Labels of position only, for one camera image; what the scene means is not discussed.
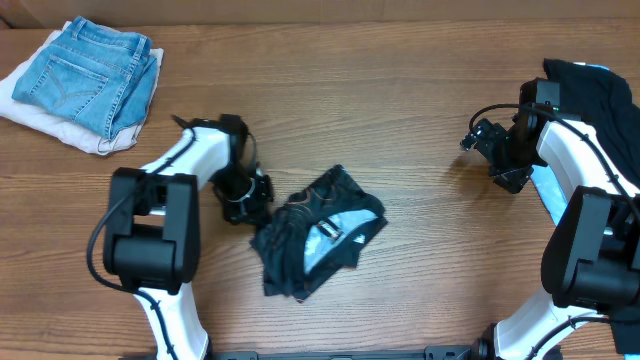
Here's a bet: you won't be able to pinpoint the black printed cycling jersey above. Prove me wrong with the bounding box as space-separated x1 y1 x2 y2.
250 165 388 302

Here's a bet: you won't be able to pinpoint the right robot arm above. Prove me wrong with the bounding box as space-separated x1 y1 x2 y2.
461 78 639 359

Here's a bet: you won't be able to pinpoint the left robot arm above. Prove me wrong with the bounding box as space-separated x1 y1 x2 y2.
86 114 273 360

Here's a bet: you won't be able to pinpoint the light blue t-shirt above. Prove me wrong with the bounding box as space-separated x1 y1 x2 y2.
529 62 611 226

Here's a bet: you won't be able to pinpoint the plain black garment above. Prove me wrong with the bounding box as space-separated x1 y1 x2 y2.
542 58 640 351

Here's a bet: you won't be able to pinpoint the folded blue denim jeans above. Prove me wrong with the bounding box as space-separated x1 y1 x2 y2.
11 16 158 140

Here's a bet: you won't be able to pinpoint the folded white cloth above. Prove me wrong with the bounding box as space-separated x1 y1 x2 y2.
1 21 146 156

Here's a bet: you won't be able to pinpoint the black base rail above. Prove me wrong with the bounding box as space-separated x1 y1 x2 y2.
205 346 471 360

